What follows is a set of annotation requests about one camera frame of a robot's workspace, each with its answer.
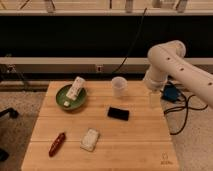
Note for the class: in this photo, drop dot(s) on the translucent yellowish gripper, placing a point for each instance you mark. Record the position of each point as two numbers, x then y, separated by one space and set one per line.
154 99

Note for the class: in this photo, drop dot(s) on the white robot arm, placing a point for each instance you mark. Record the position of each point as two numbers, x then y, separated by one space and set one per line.
167 59

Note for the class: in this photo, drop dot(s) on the blue box on floor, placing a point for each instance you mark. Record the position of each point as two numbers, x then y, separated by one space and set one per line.
170 93

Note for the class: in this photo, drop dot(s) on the clear plastic cup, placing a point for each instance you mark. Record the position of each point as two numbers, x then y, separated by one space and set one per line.
119 85

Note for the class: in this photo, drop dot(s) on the black rectangular sponge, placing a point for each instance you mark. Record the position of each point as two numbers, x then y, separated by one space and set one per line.
118 113

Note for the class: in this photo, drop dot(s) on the white wrapped block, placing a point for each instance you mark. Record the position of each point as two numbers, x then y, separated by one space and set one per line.
90 139

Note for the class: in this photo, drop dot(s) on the white rectangular package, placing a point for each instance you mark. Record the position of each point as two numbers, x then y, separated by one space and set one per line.
75 89

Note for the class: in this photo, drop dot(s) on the green bowl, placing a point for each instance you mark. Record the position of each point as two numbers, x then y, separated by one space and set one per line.
61 97

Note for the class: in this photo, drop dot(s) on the small white cube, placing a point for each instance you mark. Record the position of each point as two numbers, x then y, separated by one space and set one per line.
66 104

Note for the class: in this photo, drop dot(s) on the red sausage-shaped object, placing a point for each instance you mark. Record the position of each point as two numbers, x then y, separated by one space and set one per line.
57 144

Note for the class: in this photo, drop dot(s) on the wall socket plate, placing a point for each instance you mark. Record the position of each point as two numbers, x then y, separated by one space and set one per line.
99 68

